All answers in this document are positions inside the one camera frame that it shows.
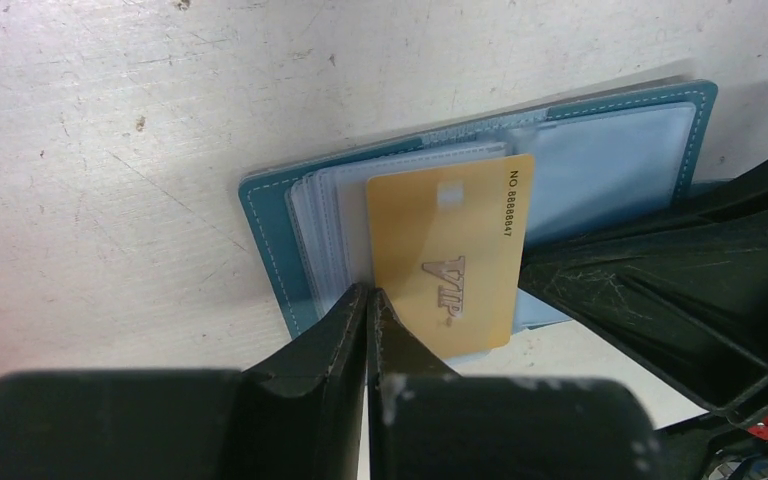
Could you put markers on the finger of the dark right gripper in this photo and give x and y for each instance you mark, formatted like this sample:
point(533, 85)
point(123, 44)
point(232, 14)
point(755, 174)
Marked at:
point(683, 292)

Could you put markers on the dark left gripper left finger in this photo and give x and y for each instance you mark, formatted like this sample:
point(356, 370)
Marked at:
point(294, 415)

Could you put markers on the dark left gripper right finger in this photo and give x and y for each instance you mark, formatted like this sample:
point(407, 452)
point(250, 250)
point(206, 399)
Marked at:
point(426, 421)

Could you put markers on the blue leather card holder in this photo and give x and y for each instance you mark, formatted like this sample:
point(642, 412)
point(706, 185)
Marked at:
point(600, 160)

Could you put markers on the gold VIP card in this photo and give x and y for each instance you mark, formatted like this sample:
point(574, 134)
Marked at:
point(446, 247)

